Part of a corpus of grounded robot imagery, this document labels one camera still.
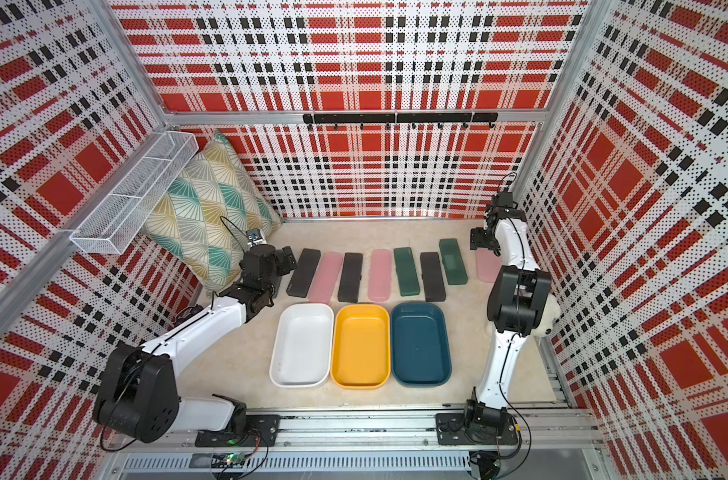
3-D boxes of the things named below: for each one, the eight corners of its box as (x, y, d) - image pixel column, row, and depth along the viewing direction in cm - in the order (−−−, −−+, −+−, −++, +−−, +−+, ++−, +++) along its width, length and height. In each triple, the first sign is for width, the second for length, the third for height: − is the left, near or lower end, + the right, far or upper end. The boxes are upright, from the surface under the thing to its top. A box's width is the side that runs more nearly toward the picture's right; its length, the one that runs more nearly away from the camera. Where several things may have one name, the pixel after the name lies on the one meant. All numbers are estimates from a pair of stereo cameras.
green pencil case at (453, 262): (445, 284, 104) (446, 281, 103) (438, 242, 117) (439, 238, 115) (467, 284, 104) (468, 281, 103) (458, 242, 117) (459, 238, 115)
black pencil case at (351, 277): (338, 301, 100) (337, 298, 98) (345, 256, 113) (345, 252, 111) (358, 302, 100) (358, 299, 98) (363, 257, 112) (363, 252, 110)
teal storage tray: (392, 388, 82) (392, 381, 77) (390, 312, 97) (390, 302, 92) (451, 388, 82) (456, 381, 77) (441, 311, 97) (444, 302, 92)
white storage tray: (271, 391, 82) (263, 384, 77) (288, 313, 97) (283, 303, 92) (330, 391, 82) (327, 384, 77) (338, 313, 97) (336, 303, 92)
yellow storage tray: (327, 390, 82) (324, 383, 77) (336, 314, 97) (333, 304, 92) (391, 390, 82) (391, 383, 77) (389, 314, 97) (390, 304, 92)
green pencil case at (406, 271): (401, 296, 101) (401, 293, 100) (393, 251, 114) (393, 247, 112) (420, 294, 102) (421, 291, 100) (410, 249, 114) (410, 246, 113)
